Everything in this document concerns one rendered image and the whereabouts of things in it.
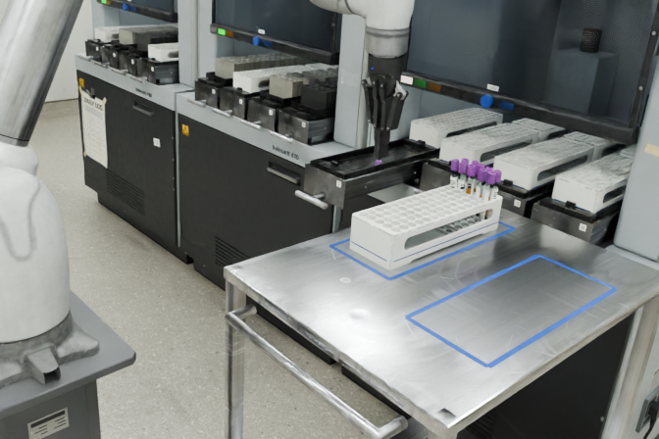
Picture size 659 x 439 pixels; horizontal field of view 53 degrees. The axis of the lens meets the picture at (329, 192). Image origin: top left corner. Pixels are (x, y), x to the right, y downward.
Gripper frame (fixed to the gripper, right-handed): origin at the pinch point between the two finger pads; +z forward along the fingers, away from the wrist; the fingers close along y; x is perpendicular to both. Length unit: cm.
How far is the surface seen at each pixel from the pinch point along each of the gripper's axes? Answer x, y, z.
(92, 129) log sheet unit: 6, 184, 52
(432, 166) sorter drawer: -15.4, -2.0, 9.0
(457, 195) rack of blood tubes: 8.9, -30.7, -1.5
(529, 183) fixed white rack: -21.1, -25.5, 6.4
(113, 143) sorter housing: 5, 165, 52
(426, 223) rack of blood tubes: 23.4, -36.9, -3.0
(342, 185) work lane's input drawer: 10.4, 0.8, 8.1
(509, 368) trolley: 36, -65, 1
